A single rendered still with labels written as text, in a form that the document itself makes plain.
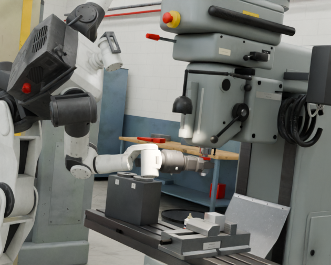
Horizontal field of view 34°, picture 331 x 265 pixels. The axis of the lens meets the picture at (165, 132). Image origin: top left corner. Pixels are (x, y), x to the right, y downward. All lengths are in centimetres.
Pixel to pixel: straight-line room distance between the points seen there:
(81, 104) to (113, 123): 762
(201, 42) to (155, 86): 716
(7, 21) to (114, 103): 608
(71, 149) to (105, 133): 742
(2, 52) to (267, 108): 188
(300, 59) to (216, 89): 48
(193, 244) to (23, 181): 73
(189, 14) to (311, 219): 101
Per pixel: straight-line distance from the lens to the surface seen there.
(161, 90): 898
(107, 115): 937
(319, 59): 204
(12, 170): 219
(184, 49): 205
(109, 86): 936
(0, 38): 348
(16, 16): 353
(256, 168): 241
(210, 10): 188
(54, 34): 193
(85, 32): 208
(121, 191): 239
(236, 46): 201
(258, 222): 235
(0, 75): 223
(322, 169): 238
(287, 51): 225
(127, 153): 200
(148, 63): 933
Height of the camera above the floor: 146
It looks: 3 degrees down
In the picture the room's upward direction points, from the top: 6 degrees clockwise
